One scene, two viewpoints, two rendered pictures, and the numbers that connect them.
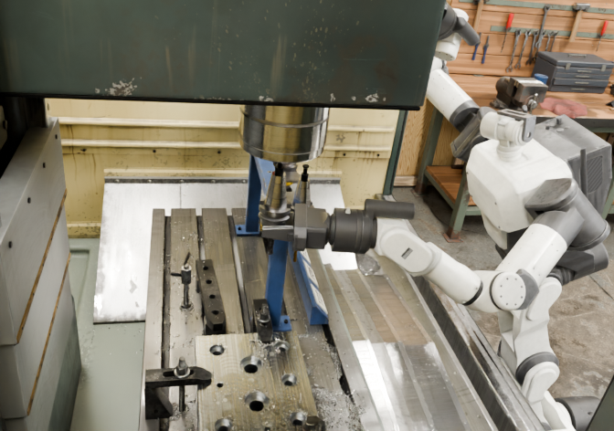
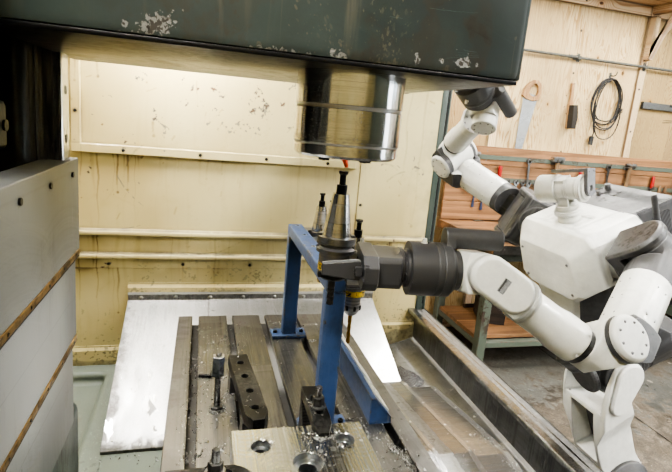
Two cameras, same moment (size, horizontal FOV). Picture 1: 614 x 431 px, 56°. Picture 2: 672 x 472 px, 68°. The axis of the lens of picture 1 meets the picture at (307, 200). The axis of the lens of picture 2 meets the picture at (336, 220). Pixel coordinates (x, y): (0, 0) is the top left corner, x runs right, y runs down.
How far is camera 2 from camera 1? 0.43 m
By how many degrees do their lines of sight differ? 18
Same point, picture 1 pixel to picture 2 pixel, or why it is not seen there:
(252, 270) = (293, 370)
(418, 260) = (519, 296)
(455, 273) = (561, 317)
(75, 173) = (96, 289)
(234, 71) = (300, 12)
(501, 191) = (571, 250)
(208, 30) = not seen: outside the picture
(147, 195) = (173, 311)
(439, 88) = (475, 174)
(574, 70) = not seen: hidden behind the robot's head
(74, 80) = (95, 6)
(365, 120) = (394, 231)
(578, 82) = not seen: hidden behind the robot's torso
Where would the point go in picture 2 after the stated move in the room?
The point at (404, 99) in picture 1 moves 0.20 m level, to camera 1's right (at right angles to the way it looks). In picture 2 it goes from (499, 66) to (647, 80)
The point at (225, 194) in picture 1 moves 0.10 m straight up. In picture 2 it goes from (255, 309) to (257, 283)
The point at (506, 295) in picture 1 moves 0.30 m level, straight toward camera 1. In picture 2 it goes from (629, 342) to (663, 446)
